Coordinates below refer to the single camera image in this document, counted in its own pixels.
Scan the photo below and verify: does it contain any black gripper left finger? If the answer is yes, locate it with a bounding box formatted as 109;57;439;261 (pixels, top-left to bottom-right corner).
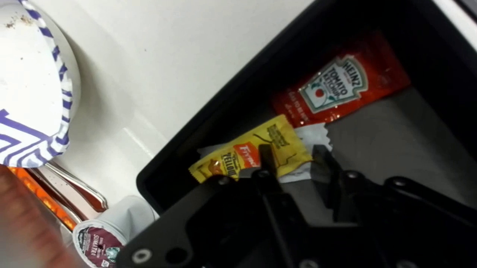
258;145;278;179

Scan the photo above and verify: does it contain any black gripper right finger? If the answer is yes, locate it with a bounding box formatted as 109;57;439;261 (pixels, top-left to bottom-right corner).
312;145;345;222

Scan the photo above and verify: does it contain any yellow mustard sachet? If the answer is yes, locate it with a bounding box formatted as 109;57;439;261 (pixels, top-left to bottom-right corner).
190;115;312;183

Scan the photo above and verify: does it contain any black plastic container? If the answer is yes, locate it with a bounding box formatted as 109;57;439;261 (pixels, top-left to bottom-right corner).
136;0;477;213

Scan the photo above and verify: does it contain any white and red sachet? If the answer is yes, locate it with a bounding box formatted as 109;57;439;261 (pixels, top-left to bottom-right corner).
197;121;334;185

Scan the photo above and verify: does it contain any red Heinz ketchup sachet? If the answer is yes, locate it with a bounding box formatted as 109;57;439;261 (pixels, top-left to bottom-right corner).
272;31;412;127

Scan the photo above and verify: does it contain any coffee pod cup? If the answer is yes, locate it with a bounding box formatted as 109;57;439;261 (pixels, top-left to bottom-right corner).
72;195;158;268

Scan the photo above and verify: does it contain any orange clear plastic tray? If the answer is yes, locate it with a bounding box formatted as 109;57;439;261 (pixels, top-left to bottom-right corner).
11;162;109;231

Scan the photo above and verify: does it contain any empty blue patterned paper plate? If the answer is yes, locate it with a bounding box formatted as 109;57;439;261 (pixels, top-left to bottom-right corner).
0;0;81;168

